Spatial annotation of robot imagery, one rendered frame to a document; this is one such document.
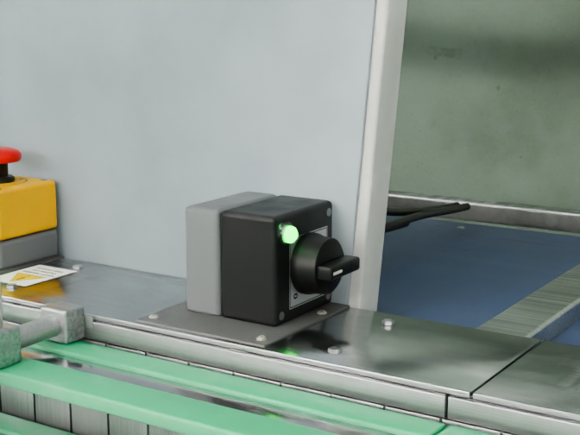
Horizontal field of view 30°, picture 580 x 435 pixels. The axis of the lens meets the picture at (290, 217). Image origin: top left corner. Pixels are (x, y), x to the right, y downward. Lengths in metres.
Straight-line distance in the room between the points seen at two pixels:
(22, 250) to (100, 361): 0.22
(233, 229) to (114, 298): 0.13
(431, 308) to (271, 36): 0.25
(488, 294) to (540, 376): 0.26
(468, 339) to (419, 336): 0.03
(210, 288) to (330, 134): 0.15
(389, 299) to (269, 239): 0.20
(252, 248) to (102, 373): 0.13
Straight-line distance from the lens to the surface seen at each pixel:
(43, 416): 0.87
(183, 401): 0.68
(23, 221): 0.96
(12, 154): 0.97
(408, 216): 1.05
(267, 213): 0.76
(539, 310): 0.84
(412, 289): 0.95
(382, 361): 0.70
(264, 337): 0.73
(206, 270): 0.78
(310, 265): 0.76
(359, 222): 0.81
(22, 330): 0.78
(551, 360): 0.72
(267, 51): 0.83
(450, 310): 0.89
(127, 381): 0.73
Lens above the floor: 1.44
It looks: 56 degrees down
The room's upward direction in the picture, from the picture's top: 107 degrees counter-clockwise
